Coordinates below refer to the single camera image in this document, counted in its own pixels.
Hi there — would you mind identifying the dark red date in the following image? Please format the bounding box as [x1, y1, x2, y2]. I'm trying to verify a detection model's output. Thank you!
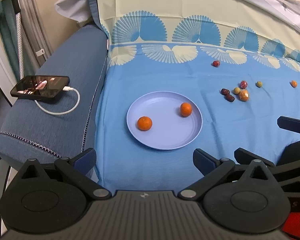
[221, 88, 230, 96]
[225, 94, 235, 102]

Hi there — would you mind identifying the blue patterned cloth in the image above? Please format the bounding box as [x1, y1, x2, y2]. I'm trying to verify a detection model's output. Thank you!
[93, 10, 300, 191]

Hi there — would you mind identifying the far yellow green fruit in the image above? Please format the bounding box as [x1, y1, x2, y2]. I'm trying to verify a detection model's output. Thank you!
[256, 81, 263, 88]

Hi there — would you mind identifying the white charging cable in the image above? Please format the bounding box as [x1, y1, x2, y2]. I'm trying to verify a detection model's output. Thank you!
[34, 86, 81, 116]

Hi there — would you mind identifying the grey curtain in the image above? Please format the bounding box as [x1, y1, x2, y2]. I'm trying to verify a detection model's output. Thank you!
[18, 0, 53, 69]

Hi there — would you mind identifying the grey blue blanket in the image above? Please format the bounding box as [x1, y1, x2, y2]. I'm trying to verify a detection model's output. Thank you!
[55, 0, 300, 34]

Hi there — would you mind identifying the black smartphone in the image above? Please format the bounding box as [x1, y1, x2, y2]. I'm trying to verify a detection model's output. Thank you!
[10, 75, 70, 101]

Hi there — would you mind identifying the far small orange fruit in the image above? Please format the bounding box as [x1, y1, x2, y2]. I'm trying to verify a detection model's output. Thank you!
[290, 80, 298, 88]

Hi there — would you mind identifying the lilac round plate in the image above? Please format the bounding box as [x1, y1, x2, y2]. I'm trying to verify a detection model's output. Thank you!
[125, 90, 203, 151]

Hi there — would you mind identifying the orange mandarin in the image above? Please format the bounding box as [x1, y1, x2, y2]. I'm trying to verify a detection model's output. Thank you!
[137, 116, 153, 131]
[180, 102, 192, 117]

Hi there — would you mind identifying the black stand with hose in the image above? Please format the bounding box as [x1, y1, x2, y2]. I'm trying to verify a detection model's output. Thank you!
[11, 0, 25, 79]

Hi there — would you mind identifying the yellow green small fruit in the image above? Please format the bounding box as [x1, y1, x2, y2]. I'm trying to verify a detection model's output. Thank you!
[233, 87, 241, 95]

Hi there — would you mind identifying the red fruit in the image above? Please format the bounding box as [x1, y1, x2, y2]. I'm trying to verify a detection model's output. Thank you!
[212, 60, 220, 67]
[239, 80, 248, 89]

